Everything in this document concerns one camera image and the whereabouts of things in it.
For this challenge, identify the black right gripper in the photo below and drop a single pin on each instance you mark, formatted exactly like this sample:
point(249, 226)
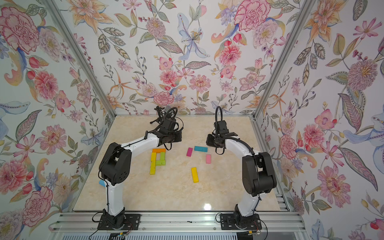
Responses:
point(209, 141)

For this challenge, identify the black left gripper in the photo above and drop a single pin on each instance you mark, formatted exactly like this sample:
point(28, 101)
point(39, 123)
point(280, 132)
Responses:
point(179, 136)

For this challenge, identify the pink block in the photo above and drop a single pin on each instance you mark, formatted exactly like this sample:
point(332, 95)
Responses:
point(208, 159)

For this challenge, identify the orange long block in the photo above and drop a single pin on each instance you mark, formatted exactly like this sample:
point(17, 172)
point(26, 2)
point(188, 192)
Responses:
point(159, 150)

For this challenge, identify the magenta small block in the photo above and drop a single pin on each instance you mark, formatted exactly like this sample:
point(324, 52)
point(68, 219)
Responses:
point(189, 152)

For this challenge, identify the yellow short block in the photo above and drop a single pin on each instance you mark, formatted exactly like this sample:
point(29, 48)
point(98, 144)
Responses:
point(153, 157)

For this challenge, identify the lime green block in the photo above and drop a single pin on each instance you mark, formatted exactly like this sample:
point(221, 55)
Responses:
point(162, 156)
point(161, 163)

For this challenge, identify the yellow long block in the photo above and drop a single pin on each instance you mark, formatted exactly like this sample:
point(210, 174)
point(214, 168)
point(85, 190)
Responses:
point(153, 168)

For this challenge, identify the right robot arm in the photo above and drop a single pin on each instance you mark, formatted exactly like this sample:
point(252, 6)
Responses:
point(258, 177)

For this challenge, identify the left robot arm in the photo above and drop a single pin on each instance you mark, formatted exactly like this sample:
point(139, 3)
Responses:
point(116, 164)

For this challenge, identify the teal block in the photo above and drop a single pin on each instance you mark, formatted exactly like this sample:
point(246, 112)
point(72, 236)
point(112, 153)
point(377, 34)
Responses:
point(201, 149)

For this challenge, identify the light blue block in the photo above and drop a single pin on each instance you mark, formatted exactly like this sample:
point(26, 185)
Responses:
point(102, 183)

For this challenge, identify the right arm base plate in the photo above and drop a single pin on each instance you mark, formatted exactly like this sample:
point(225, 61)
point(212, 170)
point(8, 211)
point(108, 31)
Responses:
point(238, 222)

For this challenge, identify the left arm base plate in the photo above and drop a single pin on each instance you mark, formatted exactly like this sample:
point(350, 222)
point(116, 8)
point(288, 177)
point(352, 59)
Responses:
point(124, 222)

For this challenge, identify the aluminium front rail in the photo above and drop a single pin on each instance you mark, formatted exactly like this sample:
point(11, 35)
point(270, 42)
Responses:
point(177, 222)

